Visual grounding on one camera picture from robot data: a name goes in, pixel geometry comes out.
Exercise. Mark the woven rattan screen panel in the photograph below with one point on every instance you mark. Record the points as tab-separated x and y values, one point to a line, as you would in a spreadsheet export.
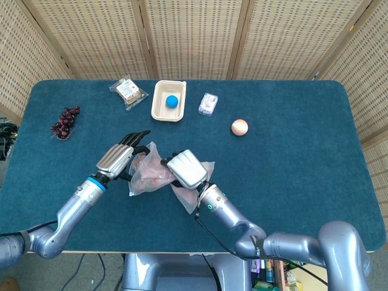
24	60
288	39
97	39
194	39
363	75

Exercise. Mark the grey-blue robot torso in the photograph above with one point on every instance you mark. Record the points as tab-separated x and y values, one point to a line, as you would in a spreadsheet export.
182	272

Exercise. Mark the blue ball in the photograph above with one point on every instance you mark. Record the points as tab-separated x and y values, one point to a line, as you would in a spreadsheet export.
171	101

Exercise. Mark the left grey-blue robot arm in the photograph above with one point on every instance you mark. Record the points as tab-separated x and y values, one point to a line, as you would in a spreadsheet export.
75	200

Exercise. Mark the peach wooden ball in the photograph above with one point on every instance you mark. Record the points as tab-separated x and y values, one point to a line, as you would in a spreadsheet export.
239	127

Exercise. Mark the small clear purple-print box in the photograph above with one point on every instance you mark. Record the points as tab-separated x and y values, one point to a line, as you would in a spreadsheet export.
208	104

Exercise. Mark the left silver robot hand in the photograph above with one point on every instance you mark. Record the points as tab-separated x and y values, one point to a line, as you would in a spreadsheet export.
115	160

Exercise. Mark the plastic wrapped sandwich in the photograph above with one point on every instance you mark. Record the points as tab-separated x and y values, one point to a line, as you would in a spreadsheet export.
128	91

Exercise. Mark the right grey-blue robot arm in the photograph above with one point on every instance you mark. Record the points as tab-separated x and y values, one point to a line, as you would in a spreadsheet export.
224	209

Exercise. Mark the blue felt table cover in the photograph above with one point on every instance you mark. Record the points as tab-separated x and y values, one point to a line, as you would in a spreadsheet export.
288	182

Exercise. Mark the beige plastic food container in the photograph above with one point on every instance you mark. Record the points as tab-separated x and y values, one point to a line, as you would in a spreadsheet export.
159	113

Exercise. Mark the transparent plastic zip bag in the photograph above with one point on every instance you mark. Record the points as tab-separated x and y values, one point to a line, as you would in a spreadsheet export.
188	200

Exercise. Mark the brown wooden shelf post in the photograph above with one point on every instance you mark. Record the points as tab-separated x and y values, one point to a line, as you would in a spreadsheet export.
280	276

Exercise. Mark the yellow cardboard box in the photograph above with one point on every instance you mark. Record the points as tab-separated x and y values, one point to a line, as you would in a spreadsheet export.
312	279

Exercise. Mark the blue label bottle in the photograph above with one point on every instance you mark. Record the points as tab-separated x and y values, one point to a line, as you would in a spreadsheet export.
269	268

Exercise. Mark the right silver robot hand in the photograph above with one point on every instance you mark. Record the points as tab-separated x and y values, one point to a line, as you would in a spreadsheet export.
188	169

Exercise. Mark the purple snack packet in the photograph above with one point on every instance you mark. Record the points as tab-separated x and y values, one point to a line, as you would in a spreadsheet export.
255	266

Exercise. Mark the pink floral clothes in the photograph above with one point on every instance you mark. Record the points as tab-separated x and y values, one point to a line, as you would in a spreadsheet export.
151	175

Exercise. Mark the red grapes bunch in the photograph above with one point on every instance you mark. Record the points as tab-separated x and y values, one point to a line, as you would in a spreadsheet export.
65	121

